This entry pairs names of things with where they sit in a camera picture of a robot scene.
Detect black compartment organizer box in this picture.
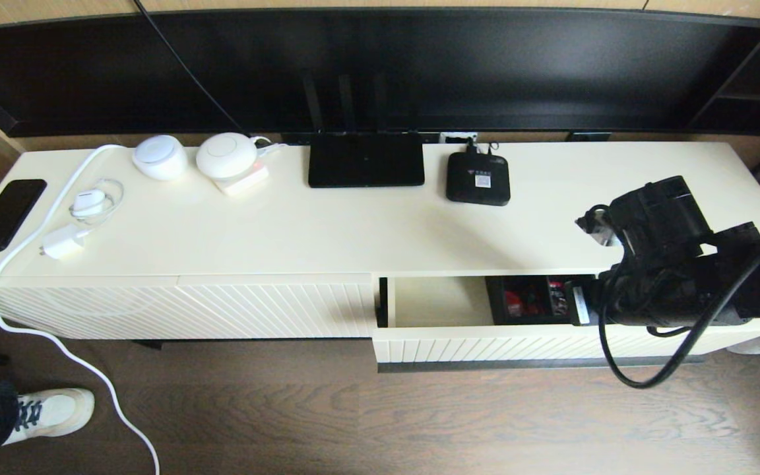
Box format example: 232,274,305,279
484,275,598,326

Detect cream fluted drawer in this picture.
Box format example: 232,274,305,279
372,274,760,372

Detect white ribbed cabinet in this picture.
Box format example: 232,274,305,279
0,141,760,340

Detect pink red sachet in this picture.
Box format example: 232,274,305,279
547,280,569,316

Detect red snack packet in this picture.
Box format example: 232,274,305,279
505,287,546,317

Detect black set-top box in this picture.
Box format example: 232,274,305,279
446,150,511,207

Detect black television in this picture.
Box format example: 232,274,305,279
0,8,760,141

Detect black router with antennas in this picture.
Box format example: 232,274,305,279
301,73,426,189

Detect cream fluted cabinet door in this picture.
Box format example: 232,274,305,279
179,274,379,338

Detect cream pink flat box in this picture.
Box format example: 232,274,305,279
212,162,270,197

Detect large white dome device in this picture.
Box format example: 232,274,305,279
195,133,259,182

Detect small white round speaker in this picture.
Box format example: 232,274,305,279
131,135,189,182

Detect cream fluted rounded-corner panel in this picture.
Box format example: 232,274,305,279
0,274,186,339

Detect white charger adapter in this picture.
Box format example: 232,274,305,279
39,224,90,260

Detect white sneaker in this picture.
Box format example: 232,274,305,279
3,388,96,446

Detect black smartphone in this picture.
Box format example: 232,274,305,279
0,179,48,253

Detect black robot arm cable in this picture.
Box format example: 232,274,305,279
598,231,760,390

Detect black set-top box cables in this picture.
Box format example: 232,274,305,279
462,137,501,156

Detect white plug with cable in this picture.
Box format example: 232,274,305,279
251,136,288,160

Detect small white case with cable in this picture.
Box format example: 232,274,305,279
69,179,124,222

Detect thin black television cable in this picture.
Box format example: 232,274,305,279
133,0,249,136

